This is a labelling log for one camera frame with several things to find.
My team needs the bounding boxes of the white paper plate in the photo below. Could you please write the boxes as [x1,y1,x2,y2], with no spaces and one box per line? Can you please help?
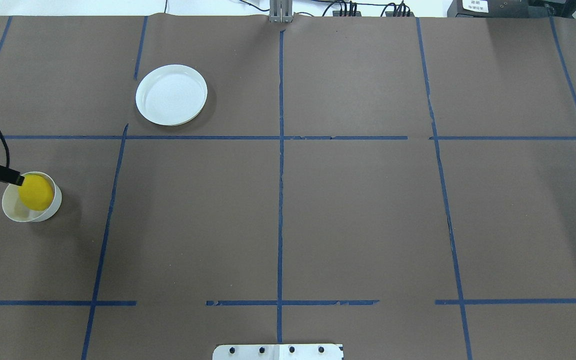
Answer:
[135,64,209,126]

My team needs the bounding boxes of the black box with label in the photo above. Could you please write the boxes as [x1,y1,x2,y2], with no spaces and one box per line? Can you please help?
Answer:
[446,0,551,19]

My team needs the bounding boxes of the white paper bowl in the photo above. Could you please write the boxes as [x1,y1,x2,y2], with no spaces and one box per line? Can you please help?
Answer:
[1,171,63,223]

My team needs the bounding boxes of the black power strip plugs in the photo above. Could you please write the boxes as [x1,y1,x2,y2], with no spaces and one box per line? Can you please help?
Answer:
[322,0,415,18]

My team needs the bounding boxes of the grey camera stand post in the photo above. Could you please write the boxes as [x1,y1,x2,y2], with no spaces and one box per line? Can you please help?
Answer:
[269,0,294,23]

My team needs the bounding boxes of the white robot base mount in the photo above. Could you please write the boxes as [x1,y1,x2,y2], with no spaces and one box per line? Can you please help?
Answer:
[212,343,345,360]

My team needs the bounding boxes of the yellow lemon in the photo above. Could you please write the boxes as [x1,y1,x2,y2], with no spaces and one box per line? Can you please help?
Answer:
[17,173,55,211]

